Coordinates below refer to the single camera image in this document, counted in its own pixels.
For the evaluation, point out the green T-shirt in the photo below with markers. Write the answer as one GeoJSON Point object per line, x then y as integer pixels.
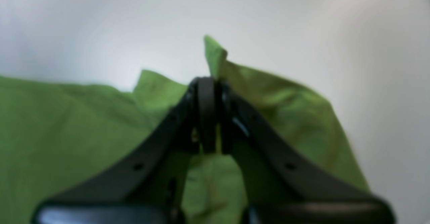
{"type": "Point", "coordinates": [54, 135]}

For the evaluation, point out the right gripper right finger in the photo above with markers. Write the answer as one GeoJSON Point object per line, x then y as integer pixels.
{"type": "Point", "coordinates": [282, 186]}

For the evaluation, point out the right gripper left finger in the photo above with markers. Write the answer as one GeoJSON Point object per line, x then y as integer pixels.
{"type": "Point", "coordinates": [146, 186]}

